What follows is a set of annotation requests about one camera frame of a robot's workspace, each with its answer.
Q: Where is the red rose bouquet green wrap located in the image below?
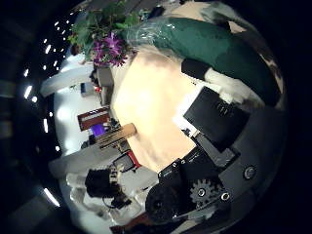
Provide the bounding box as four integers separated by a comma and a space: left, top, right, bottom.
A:
66, 1, 283, 108

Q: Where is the tall gold cylinder vase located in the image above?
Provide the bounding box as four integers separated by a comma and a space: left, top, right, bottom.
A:
96, 122, 137, 149

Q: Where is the black mesh red seat chair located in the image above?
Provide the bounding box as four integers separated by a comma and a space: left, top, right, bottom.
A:
112, 149, 142, 174

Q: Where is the computer monitor purple screen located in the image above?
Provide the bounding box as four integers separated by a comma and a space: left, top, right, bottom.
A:
90, 123, 107, 137

